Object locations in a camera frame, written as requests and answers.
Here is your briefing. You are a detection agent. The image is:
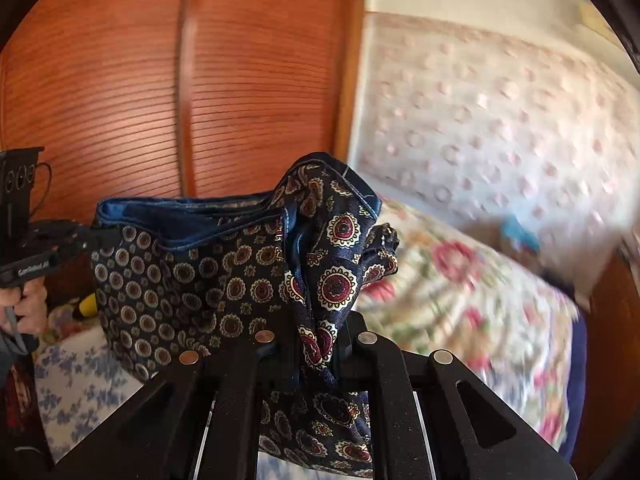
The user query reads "navy blue mattress edge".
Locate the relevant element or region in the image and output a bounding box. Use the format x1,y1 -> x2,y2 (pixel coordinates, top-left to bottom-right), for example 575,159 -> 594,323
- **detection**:
559,314 -> 588,462

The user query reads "blue tissue box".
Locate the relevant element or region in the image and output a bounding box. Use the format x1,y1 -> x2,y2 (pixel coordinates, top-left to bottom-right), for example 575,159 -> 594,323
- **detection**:
499,216 -> 540,255

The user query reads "long wooden sideboard cabinet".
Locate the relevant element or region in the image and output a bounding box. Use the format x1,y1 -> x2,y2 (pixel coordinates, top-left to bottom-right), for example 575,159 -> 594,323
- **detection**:
572,240 -> 639,479

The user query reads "yellow sunflower pillow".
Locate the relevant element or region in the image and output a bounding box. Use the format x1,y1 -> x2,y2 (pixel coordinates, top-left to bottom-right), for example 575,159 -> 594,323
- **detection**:
72,294 -> 99,322

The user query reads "circle-patterned sheer curtain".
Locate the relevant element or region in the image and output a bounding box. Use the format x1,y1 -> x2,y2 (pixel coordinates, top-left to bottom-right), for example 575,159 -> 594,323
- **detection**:
352,13 -> 639,288

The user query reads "orange wooden wardrobe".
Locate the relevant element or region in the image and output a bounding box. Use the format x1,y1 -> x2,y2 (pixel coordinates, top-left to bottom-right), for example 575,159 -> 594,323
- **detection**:
1,0 -> 363,221

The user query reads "blue floral white bedsheet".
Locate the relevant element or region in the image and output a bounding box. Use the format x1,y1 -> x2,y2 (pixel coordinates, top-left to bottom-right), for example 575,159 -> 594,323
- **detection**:
35,326 -> 142,462

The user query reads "person's left hand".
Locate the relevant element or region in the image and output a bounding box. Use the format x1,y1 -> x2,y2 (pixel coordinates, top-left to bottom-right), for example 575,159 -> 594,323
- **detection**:
0,278 -> 48,335

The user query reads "floral pink quilt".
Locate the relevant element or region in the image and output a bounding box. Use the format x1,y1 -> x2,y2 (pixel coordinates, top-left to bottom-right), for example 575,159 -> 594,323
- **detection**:
355,200 -> 578,448

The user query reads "navy circle-patterned cloth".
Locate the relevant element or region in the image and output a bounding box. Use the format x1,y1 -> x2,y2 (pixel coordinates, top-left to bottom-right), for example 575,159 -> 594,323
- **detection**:
91,153 -> 398,478

